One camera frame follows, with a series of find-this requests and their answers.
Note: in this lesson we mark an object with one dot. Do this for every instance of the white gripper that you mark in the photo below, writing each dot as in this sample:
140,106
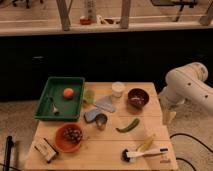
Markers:
167,107

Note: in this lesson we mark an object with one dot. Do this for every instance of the green pepper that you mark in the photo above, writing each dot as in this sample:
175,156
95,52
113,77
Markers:
130,127

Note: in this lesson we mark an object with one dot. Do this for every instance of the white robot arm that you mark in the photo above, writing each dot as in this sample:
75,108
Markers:
186,82

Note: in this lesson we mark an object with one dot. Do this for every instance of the white cup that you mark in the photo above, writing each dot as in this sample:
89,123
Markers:
118,89

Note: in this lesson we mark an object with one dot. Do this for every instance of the metal cup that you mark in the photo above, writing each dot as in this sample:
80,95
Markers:
101,121

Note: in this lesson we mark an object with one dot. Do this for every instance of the light green cup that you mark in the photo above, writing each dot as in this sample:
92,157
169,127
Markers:
88,96

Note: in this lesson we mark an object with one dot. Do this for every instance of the dark red bowl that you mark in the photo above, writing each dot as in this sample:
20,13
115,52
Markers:
138,98

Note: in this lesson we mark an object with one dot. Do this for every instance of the yellow banana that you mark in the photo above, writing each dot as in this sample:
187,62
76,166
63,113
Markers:
146,144

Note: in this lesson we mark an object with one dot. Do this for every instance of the black white dish brush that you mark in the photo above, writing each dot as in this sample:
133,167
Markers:
127,155

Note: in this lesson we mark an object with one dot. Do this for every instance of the grey cloth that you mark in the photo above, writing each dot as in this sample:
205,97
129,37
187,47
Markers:
106,104

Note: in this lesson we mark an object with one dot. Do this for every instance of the orange ball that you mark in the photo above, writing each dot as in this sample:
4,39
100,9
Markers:
68,93

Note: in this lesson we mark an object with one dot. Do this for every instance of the orange bowl with nuts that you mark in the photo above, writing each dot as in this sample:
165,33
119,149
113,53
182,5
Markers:
68,138

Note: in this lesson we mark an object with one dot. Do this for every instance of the green plastic tray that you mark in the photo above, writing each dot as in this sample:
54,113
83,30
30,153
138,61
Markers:
69,109

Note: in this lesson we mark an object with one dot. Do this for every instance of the small metal utensil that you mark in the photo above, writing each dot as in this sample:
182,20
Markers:
55,109

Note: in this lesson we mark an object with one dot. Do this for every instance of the red white bottle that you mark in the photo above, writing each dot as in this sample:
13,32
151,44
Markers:
89,16

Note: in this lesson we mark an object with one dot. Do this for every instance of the small cardboard box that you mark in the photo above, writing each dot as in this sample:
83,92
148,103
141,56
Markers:
43,146

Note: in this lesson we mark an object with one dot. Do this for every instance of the black stand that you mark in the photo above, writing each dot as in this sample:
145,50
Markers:
7,156

